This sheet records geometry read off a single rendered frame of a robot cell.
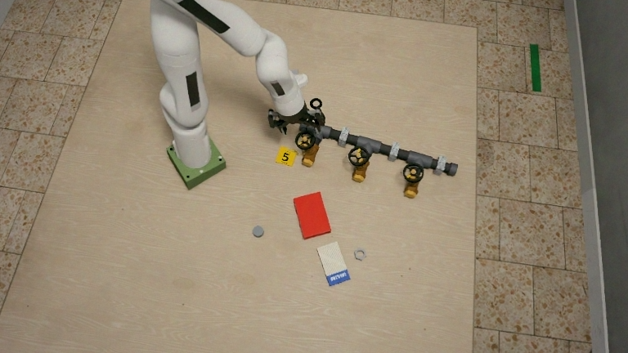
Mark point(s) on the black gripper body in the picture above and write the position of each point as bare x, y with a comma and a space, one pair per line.
293, 118

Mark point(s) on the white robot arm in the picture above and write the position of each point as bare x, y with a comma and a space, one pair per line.
176, 44

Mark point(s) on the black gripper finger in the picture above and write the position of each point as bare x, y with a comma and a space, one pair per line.
316, 115
280, 124

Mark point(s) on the grey pipe manifold with three valves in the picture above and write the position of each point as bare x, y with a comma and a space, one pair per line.
366, 147

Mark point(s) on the grey round disc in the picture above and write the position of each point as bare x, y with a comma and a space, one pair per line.
258, 231

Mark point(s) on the red flat rectangular block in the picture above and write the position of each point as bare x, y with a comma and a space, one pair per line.
312, 215

